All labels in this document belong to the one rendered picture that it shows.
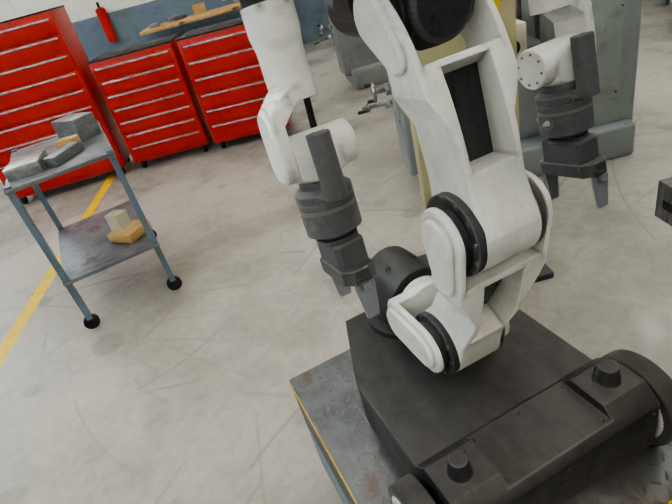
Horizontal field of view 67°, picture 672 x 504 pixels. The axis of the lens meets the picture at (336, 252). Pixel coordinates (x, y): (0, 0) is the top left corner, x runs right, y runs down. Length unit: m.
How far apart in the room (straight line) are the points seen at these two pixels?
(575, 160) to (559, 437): 0.50
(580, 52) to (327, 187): 0.46
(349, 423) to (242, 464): 0.65
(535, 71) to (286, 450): 1.45
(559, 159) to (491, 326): 0.34
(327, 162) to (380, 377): 0.66
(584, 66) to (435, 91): 0.28
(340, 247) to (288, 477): 1.20
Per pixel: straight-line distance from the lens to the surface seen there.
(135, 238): 2.94
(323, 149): 0.69
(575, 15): 0.98
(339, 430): 1.37
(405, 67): 0.75
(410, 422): 1.13
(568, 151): 0.98
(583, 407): 1.12
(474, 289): 0.85
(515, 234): 0.81
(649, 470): 1.30
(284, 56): 0.71
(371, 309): 0.78
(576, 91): 0.94
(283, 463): 1.88
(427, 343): 1.07
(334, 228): 0.74
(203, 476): 1.97
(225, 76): 4.73
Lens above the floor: 1.45
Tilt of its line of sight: 31 degrees down
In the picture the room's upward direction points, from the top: 15 degrees counter-clockwise
